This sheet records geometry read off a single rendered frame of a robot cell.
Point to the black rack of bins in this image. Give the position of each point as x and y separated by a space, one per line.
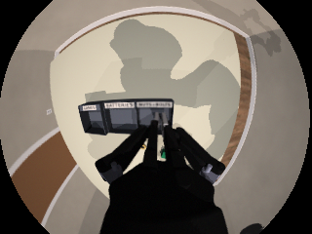
123 116

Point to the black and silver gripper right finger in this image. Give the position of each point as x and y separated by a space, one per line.
178 144

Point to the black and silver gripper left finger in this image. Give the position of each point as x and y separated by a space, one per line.
110 166

